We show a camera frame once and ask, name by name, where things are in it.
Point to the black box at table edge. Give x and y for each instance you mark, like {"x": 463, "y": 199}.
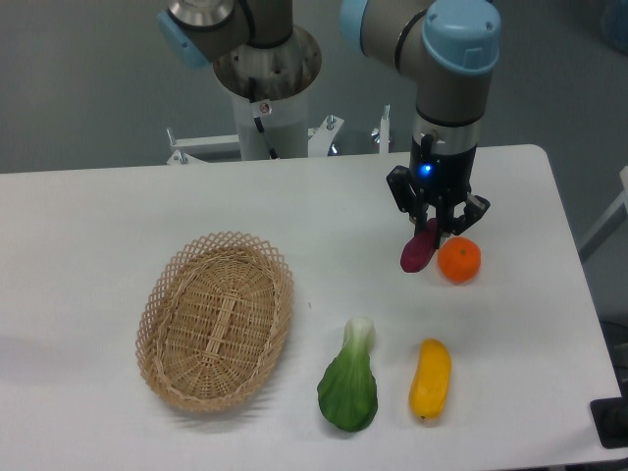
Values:
{"x": 610, "y": 417}

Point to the woven wicker basket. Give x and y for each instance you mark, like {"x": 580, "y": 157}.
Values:
{"x": 215, "y": 324}

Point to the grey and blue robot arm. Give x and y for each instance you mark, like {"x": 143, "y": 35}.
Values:
{"x": 449, "y": 49}

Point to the green bok choy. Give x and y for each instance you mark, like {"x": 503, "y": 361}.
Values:
{"x": 347, "y": 393}

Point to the white frame at right edge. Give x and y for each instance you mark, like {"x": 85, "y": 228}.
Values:
{"x": 607, "y": 223}

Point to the orange mandarin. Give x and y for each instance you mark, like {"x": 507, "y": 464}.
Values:
{"x": 459, "y": 259}

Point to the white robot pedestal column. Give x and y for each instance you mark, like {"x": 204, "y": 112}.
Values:
{"x": 271, "y": 83}

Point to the white metal base frame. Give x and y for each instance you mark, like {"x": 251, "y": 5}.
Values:
{"x": 263, "y": 142}

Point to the yellow mango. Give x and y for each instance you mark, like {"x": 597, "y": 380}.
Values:
{"x": 429, "y": 389}

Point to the purple sweet potato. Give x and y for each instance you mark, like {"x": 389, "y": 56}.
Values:
{"x": 418, "y": 252}

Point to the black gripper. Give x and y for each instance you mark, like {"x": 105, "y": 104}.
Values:
{"x": 433, "y": 179}

